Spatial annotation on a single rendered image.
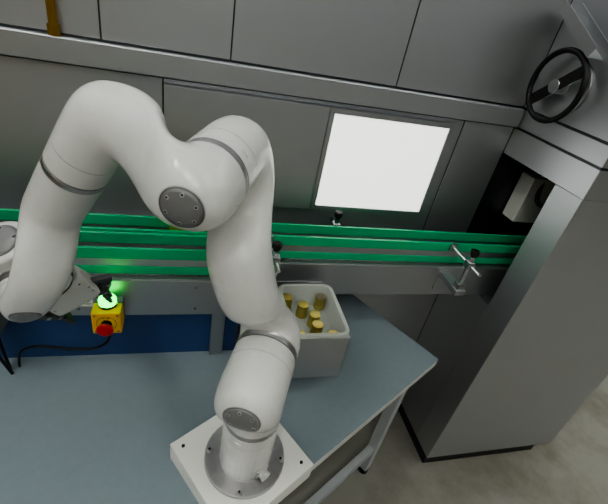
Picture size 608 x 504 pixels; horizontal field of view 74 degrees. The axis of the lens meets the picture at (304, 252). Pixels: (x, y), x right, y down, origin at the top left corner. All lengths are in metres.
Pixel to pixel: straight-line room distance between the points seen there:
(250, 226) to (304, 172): 0.75
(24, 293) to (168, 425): 0.59
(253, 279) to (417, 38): 0.97
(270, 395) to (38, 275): 0.41
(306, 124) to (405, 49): 0.36
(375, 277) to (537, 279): 0.51
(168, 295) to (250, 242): 0.63
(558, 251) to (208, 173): 1.21
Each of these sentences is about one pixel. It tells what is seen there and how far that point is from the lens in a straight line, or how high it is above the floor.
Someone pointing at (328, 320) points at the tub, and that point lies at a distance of 1.26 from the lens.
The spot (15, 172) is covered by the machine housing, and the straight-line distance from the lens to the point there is 1.42.
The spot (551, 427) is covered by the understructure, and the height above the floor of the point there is 0.24.
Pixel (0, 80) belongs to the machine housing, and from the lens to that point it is 1.34.
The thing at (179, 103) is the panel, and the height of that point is 1.45.
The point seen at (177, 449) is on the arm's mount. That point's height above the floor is 0.81.
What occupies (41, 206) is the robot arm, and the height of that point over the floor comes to 1.43.
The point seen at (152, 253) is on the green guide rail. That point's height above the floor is 1.12.
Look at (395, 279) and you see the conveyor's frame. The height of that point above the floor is 0.99.
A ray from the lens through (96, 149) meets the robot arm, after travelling 0.59.
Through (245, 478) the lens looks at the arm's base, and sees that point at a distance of 1.06.
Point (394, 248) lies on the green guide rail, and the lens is 1.38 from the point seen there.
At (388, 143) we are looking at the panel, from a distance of 1.38.
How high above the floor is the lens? 1.76
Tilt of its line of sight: 32 degrees down
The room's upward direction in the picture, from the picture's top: 12 degrees clockwise
